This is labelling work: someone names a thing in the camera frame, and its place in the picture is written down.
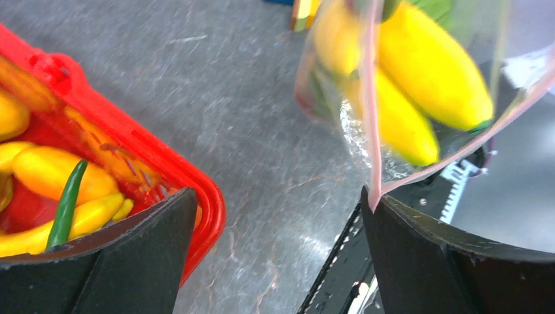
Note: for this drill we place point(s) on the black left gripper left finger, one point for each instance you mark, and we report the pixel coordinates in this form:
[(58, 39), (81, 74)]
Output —
[(133, 266)]

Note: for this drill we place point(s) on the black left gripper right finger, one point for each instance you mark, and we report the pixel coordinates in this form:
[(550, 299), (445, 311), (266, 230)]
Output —
[(423, 265)]

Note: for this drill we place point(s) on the clear zip top bag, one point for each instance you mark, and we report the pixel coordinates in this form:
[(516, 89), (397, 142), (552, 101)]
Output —
[(510, 42)]

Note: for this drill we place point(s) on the green leafy vegetable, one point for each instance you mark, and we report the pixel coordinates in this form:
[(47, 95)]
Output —
[(438, 10)]

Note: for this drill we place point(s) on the dark green chili pepper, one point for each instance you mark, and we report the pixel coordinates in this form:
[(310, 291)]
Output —
[(61, 226)]

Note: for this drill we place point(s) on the red plastic basket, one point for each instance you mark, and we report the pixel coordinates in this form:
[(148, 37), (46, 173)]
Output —
[(67, 113)]

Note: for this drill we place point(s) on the red bell pepper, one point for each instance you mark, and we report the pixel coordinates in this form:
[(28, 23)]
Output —
[(26, 210)]

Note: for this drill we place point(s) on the orange yellow mango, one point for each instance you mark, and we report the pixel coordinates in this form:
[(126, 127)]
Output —
[(45, 170)]

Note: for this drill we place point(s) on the yellow orange toy block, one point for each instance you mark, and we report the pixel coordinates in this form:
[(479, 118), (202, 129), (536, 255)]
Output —
[(303, 14)]

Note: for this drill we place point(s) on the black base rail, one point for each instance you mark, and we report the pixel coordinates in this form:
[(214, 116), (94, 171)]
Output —
[(347, 283)]

